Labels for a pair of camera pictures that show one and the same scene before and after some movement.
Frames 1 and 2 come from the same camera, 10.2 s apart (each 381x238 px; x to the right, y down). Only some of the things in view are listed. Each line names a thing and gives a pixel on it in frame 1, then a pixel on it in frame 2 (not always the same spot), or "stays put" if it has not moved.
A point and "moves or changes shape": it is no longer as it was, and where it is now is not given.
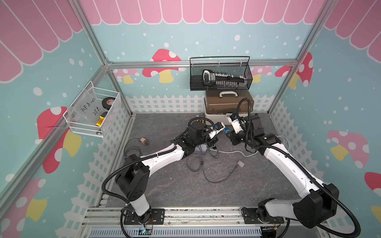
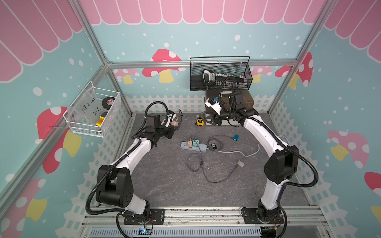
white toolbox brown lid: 219,102 stays put
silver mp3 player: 240,163 stays put
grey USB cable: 203,169 stays put
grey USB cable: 213,155 moves or changes shape
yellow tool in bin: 100,121 stays put
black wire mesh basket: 210,73 stays put
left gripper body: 203,140 -> 169,131
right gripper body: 241,137 -> 218,120
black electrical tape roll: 107,101 stays put
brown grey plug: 144,141 moves or changes shape
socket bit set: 222,80 stays put
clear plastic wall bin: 91,111 stays put
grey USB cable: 124,155 moves or changes shape
